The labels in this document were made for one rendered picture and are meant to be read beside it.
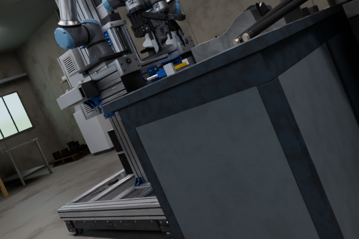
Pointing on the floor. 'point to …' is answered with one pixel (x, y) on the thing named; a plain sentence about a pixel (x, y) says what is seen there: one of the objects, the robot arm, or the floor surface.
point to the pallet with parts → (75, 151)
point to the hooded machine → (95, 132)
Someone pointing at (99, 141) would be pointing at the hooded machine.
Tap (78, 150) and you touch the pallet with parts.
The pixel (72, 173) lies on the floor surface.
